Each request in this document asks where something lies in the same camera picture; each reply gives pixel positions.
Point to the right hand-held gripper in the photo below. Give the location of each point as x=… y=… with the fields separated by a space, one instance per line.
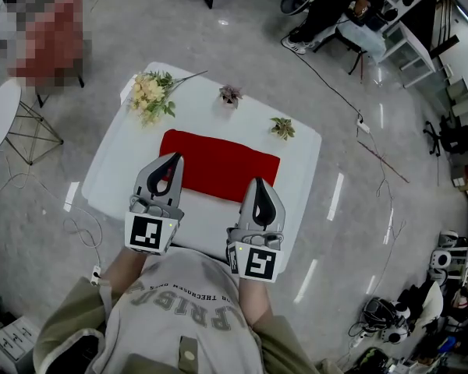
x=259 y=261

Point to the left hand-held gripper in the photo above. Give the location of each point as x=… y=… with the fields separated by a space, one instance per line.
x=146 y=230

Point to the red long-sleeved top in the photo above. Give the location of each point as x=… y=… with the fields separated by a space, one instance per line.
x=222 y=162

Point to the person's right forearm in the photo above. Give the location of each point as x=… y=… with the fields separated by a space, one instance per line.
x=255 y=300

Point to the person's left forearm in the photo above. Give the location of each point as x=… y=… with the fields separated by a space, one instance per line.
x=126 y=273

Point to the small green potted plant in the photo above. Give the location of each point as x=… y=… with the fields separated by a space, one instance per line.
x=282 y=128

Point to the yellow flower bouquet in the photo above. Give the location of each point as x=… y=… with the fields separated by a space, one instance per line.
x=152 y=97

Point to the small purple potted plant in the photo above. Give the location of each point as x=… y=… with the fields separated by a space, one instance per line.
x=230 y=95

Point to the white power strip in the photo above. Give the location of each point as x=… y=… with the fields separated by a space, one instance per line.
x=96 y=275
x=363 y=125

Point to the person's beige printed shirt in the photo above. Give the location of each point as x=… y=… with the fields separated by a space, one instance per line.
x=179 y=314

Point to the white robot head unit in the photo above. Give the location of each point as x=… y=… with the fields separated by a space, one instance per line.
x=390 y=318
x=446 y=257

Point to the person's olive jacket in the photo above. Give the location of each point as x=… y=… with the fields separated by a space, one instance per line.
x=66 y=325

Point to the white round side table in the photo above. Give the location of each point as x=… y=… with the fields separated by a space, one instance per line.
x=0 y=111

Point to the black office chair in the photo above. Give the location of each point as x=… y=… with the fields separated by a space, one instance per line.
x=452 y=135

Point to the white drawer cabinet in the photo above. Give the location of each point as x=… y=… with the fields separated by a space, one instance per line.
x=9 y=337

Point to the glass door cabinet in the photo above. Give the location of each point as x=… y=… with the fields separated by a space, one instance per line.
x=411 y=51

